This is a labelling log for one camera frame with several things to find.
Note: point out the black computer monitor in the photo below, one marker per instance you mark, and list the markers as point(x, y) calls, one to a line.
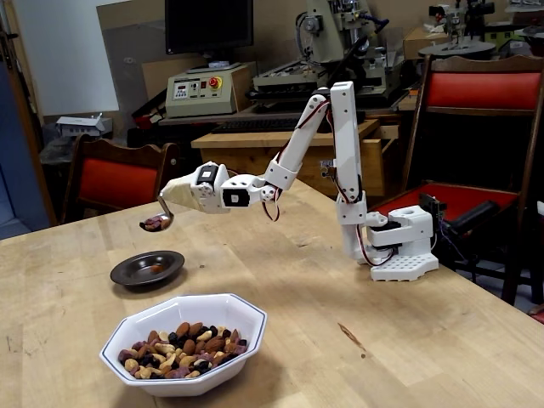
point(208, 25)

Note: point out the blue door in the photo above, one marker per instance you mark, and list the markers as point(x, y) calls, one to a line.
point(17, 170)

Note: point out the beige milling machine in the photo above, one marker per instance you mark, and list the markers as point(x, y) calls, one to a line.
point(323, 34)

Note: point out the white octagonal bowl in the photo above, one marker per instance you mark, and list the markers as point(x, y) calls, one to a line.
point(238, 310)

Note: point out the round black turntable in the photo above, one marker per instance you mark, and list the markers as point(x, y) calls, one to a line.
point(459, 49)

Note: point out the mixed nuts and raisins pile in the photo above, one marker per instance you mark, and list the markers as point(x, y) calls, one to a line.
point(187, 344)

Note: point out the tall wooden chair red cushion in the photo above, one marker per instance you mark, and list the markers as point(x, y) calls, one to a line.
point(480, 91)

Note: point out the dark machine bench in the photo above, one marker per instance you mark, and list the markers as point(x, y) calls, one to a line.
point(200, 120)

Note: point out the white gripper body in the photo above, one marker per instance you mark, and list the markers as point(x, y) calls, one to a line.
point(201, 187)

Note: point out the wooden workbench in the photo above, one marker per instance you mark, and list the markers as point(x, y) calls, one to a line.
point(238, 163)

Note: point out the red and black case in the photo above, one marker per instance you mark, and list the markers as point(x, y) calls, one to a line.
point(146, 112)

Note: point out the beige control box red button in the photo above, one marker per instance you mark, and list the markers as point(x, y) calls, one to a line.
point(191, 102)

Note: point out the white board panel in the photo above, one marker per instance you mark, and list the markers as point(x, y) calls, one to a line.
point(64, 55)

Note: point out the green box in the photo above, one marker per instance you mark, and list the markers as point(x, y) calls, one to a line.
point(512, 44)

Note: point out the small wooden chair red cushion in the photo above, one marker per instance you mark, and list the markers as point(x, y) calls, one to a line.
point(119, 180)

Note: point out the bent metal spoon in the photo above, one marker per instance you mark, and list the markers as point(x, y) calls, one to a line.
point(168, 222)

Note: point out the red object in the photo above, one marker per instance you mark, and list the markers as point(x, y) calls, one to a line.
point(539, 316)

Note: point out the black keyboard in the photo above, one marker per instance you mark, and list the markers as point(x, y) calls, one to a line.
point(255, 124)

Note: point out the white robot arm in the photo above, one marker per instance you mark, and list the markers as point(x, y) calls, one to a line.
point(410, 229)

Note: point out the black device with white parts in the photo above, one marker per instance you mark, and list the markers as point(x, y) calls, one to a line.
point(452, 17)

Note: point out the dark controller circuit board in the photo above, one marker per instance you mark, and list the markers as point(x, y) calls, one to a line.
point(433, 206)

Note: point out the small white paper box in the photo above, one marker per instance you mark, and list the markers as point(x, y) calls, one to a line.
point(78, 124)

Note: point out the beige masking tape wrap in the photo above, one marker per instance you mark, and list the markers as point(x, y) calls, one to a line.
point(178, 193)

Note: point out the small dark metal plate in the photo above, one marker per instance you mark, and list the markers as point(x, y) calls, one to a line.
point(127, 270)

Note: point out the scooped nuts and raisins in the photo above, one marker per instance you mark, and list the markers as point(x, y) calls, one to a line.
point(152, 222)

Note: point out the brown cardboard box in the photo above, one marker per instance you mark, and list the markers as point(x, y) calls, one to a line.
point(418, 42)

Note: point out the grey transparent sheet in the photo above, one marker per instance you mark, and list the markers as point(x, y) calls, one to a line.
point(132, 64)

